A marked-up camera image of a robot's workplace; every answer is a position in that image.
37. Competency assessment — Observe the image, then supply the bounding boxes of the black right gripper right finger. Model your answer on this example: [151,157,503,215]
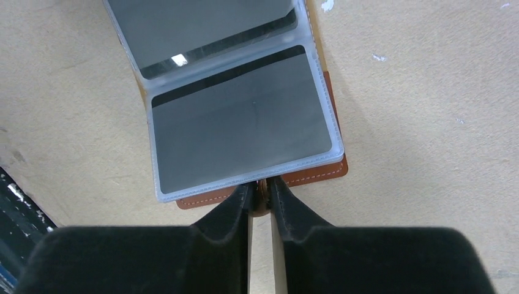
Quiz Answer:
[268,177,495,293]

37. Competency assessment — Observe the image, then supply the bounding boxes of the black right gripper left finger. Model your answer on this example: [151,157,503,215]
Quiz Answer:
[15,183,255,293]

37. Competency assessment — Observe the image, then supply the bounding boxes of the brown leather card holder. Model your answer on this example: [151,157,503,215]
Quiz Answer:
[104,1,348,209]

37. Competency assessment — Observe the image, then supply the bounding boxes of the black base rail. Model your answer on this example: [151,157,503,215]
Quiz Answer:
[1,168,56,293]

